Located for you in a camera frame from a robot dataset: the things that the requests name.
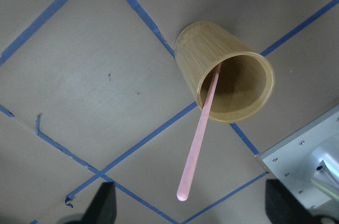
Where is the pink chopstick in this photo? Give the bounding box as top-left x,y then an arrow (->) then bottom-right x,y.
176,63 -> 221,202

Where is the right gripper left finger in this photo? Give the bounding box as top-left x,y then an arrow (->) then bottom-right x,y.
80,182 -> 117,224

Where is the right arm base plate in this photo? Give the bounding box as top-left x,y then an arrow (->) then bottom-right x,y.
257,106 -> 338,215

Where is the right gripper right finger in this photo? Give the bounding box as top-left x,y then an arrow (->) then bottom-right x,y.
265,179 -> 313,224

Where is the bamboo holder cup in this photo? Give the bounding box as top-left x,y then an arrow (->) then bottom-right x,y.
174,21 -> 275,123

